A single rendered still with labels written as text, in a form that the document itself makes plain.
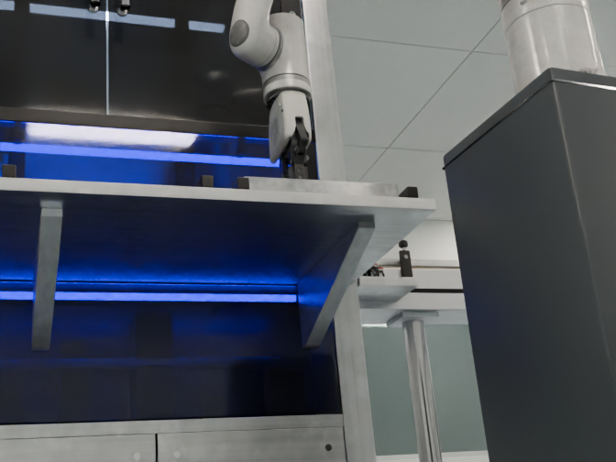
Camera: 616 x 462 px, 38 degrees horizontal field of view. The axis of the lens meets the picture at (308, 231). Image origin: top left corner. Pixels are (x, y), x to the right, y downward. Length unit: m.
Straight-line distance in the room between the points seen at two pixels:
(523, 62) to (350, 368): 0.76
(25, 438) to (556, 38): 1.06
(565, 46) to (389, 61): 3.91
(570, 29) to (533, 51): 0.05
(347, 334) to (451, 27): 3.32
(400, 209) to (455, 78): 3.98
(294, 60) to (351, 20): 3.18
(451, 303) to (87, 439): 0.85
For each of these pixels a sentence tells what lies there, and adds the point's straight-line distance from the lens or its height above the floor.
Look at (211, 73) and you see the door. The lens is 1.94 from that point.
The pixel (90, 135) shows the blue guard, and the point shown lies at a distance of 1.81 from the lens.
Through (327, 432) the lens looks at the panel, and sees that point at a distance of 1.72.
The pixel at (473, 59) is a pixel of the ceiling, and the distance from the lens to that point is 5.25.
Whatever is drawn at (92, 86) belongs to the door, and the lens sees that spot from 1.87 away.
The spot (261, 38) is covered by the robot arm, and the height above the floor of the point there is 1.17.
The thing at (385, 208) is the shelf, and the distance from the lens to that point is 1.43.
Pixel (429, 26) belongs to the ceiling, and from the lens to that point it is 4.88.
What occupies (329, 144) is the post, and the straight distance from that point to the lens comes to 1.92.
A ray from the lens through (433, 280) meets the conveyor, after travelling 2.02.
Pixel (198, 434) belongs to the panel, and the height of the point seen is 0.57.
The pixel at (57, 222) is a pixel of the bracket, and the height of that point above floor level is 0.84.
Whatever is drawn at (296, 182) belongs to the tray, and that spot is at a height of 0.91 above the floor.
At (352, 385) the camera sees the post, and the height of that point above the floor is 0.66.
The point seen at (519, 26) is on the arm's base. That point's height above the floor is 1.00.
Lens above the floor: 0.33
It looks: 21 degrees up
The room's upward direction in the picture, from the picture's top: 5 degrees counter-clockwise
